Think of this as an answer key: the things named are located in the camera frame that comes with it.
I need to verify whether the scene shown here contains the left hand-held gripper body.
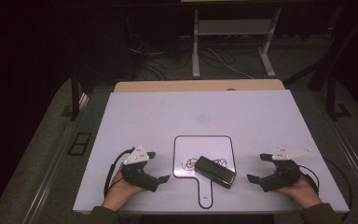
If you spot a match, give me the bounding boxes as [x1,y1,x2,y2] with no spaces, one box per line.
[120,144,160,193]

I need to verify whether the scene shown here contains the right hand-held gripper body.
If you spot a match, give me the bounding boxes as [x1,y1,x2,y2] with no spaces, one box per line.
[259,145,313,193]

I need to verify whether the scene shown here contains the white handheld whiteboard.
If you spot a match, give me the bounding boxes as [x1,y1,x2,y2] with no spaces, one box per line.
[172,134,238,210]

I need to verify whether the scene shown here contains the black whiteboard eraser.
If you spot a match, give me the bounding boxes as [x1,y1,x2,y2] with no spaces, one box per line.
[194,155,237,189]

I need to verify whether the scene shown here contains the person's left hand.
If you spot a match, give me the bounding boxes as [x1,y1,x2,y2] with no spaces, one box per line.
[101,169,147,213]

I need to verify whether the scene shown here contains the person's right hand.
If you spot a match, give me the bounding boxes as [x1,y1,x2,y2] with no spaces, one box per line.
[275,175,324,210]

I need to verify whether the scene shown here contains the wooden table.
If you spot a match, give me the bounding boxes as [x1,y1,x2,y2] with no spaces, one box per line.
[113,78,286,93]

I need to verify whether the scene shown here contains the black metal stand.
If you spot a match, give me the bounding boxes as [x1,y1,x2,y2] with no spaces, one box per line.
[60,60,90,122]
[282,5,358,121]

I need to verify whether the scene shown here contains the white metal stand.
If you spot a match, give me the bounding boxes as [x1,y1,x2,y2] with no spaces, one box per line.
[191,7,282,79]

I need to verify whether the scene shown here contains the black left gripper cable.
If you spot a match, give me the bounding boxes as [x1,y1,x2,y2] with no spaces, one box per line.
[103,147,136,199]

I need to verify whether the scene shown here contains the metal floor rail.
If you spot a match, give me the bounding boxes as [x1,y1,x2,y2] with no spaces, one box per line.
[328,116,358,203]
[21,92,91,224]

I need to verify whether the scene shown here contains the tangle of black floor cables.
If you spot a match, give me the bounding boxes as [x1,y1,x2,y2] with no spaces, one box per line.
[126,14,198,82]

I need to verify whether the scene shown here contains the white floor cable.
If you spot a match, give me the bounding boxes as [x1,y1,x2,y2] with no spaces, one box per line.
[204,46,256,80]

